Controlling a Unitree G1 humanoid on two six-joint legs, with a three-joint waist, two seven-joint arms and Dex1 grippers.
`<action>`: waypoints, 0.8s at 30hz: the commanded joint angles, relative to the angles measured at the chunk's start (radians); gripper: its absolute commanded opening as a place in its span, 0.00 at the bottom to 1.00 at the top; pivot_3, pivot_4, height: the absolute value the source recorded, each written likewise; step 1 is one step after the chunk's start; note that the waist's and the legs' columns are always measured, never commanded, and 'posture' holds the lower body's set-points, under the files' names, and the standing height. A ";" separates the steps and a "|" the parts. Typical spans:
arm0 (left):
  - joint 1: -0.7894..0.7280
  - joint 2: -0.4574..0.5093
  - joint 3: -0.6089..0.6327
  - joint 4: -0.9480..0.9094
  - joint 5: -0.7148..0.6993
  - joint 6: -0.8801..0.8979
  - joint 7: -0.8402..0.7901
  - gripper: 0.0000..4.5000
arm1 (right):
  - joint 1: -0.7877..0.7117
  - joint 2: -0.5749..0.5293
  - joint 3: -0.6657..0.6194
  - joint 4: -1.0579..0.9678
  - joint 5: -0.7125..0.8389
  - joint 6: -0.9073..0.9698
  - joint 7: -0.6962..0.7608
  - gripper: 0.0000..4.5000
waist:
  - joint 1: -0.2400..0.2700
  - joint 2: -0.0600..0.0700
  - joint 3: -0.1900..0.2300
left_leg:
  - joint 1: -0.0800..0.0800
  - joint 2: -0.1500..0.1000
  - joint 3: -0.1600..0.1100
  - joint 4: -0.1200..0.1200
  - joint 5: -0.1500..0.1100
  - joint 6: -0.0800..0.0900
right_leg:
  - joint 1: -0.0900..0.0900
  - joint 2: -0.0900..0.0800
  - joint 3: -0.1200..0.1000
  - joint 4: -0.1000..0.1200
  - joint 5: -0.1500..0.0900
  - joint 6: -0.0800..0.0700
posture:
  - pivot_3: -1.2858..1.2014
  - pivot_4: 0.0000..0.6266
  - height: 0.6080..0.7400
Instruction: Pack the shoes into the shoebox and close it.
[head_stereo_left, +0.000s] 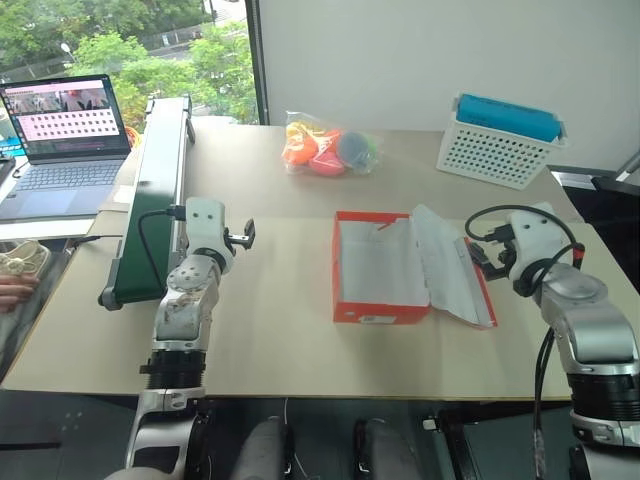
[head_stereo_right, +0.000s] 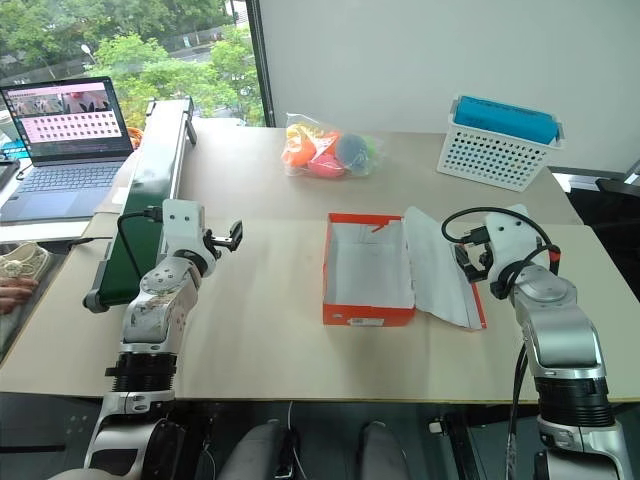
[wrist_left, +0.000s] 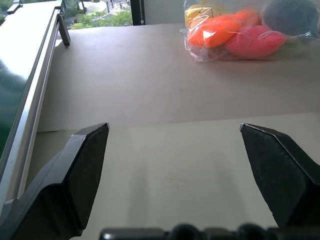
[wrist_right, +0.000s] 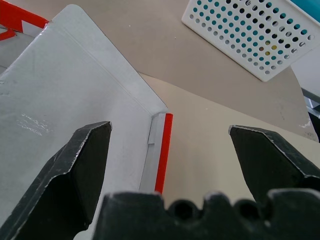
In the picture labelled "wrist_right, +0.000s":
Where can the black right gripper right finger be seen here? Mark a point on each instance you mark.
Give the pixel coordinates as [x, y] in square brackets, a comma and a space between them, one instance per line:
[270, 162]

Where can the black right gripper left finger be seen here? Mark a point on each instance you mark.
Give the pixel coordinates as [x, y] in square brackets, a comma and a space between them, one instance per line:
[62, 180]

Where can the orange shoe box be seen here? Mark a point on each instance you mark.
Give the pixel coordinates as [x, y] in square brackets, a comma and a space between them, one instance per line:
[62, 87]

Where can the white perforated plastic basket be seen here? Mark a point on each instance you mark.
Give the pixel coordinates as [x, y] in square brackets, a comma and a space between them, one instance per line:
[252, 57]

